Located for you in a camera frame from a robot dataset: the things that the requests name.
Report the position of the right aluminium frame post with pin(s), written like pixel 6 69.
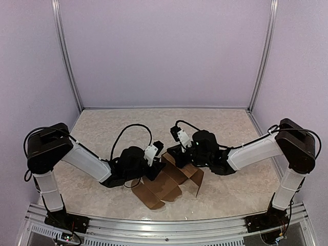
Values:
pixel 265 54

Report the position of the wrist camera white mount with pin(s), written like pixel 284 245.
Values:
pixel 152 151
pixel 182 138

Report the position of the left aluminium frame post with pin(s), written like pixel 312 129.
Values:
pixel 65 54

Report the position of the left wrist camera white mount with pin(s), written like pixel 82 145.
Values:
pixel 152 151

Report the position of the aluminium frame post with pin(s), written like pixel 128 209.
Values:
pixel 265 54
pixel 65 54

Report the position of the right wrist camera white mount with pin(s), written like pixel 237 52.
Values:
pixel 182 138

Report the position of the brown cardboard box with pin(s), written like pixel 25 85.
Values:
pixel 166 186

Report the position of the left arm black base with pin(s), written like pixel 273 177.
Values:
pixel 70 222

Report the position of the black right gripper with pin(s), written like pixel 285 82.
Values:
pixel 180 162

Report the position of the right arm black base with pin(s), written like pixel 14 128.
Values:
pixel 270 219

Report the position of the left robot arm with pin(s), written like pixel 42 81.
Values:
pixel 44 147

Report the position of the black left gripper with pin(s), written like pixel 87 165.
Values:
pixel 156 170

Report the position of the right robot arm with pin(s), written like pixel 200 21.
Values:
pixel 301 147

